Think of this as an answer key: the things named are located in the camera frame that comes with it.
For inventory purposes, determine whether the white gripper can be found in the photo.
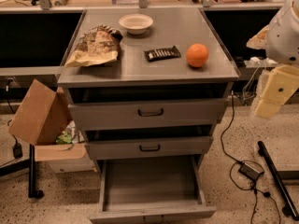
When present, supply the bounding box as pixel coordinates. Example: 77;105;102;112
254;64;299;119

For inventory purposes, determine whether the grey bottom drawer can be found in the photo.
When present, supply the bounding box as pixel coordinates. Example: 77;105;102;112
90;156;216;224

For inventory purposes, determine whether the grey drawer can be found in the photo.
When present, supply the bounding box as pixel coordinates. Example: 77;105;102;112
69;99;226;131
85;136;213;160
90;156;216;224

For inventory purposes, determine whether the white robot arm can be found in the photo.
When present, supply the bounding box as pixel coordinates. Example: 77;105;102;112
253;0;299;119

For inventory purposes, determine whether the grey metal drawer cabinet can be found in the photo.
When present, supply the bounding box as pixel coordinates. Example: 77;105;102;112
57;7;241;175

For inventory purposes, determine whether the grey top drawer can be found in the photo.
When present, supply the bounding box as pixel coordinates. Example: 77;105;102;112
69;99;226;131

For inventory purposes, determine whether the grey middle drawer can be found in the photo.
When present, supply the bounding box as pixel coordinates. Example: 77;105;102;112
85;136;213;160

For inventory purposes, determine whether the white power strip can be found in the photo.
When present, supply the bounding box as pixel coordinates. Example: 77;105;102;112
249;57;277;67

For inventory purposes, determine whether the black power adapter brick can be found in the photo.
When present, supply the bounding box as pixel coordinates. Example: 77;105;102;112
238;163;264;181

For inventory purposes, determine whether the orange fruit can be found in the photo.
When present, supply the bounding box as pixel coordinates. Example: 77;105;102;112
186;43;208;68

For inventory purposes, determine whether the black table leg right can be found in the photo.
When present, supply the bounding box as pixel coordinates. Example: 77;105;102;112
258;141;299;221

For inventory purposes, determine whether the black table leg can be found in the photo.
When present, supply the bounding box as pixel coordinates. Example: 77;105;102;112
258;141;299;221
28;145;44;199

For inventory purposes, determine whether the dark snack bar wrapper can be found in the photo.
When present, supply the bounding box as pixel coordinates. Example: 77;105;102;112
144;46;181;62

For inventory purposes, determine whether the white paper bowl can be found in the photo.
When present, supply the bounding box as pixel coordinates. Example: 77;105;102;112
119;14;153;35

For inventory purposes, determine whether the crumpled brown chip bag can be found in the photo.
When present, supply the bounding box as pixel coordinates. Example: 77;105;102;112
64;25;122;67

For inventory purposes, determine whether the green crumpled wrapper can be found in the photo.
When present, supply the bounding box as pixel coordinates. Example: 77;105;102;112
56;131;72;145

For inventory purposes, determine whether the open cardboard box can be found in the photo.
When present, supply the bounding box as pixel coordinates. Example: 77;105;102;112
8;79;94;173

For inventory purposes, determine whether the black table leg left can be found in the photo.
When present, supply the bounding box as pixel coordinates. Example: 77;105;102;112
28;145;44;199

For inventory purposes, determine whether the small black plug adapter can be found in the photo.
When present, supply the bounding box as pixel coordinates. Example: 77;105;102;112
13;143;22;159

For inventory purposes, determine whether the black power cable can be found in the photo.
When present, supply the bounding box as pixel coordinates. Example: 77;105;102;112
220;91;282;224

